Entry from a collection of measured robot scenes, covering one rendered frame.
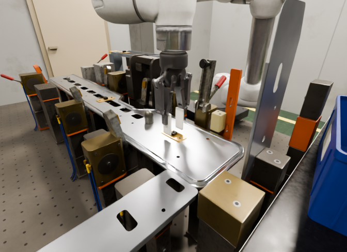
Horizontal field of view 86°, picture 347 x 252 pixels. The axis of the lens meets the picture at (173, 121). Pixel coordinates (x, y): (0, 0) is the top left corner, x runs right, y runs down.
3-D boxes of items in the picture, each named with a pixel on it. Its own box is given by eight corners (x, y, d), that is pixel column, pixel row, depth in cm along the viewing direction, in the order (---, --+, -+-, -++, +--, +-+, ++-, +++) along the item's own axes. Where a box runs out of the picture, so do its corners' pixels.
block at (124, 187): (117, 262, 54) (100, 191, 42) (150, 234, 62) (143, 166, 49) (131, 284, 50) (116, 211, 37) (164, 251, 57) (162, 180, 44)
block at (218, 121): (203, 195, 76) (211, 112, 59) (208, 190, 78) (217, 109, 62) (210, 200, 73) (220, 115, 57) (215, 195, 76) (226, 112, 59)
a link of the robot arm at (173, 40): (147, 27, 46) (148, 52, 49) (173, 26, 40) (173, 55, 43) (174, 27, 52) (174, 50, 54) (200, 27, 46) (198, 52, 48)
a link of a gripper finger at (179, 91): (169, 73, 53) (173, 71, 53) (176, 107, 59) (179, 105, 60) (179, 76, 50) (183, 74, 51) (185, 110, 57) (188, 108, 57)
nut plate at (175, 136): (160, 132, 61) (160, 129, 60) (169, 128, 63) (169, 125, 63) (178, 142, 56) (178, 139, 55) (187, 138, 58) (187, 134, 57)
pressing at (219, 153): (42, 80, 128) (41, 77, 128) (76, 75, 142) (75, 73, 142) (200, 195, 39) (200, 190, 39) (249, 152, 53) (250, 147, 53)
